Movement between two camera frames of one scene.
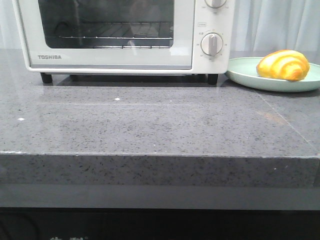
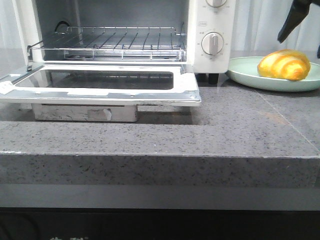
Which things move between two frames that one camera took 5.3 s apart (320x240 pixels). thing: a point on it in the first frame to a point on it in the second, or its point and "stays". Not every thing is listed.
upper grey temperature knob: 215,3 stays
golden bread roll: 288,65 stays
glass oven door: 108,34 to 96,92
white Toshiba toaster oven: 134,37 stays
